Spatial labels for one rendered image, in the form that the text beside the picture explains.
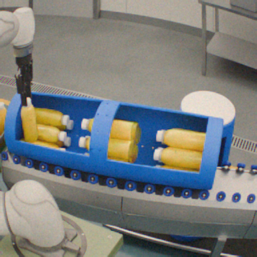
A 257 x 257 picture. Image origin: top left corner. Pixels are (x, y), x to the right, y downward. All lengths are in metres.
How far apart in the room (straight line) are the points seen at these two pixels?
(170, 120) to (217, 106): 0.35
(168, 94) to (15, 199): 2.95
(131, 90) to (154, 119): 2.22
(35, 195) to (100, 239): 0.32
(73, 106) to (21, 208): 0.81
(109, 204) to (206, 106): 0.64
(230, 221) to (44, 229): 0.86
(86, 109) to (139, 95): 2.11
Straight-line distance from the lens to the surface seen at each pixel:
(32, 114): 1.78
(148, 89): 4.09
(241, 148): 3.54
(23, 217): 1.27
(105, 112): 1.70
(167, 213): 1.82
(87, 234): 1.48
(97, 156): 1.68
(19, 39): 1.57
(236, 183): 1.88
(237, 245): 2.62
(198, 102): 2.12
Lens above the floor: 2.21
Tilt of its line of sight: 37 degrees down
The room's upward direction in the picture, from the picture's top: straight up
